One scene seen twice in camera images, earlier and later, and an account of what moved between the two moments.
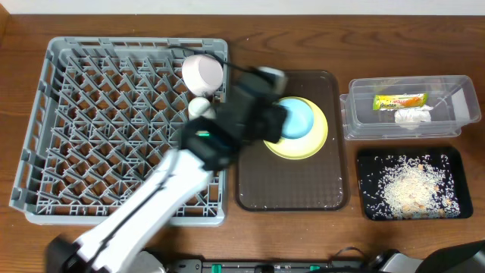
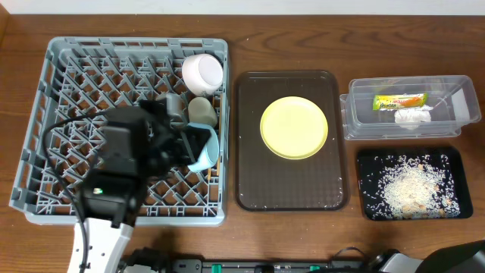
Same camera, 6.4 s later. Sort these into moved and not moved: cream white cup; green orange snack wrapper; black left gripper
Moved: black left gripper
Not moved: cream white cup; green orange snack wrapper
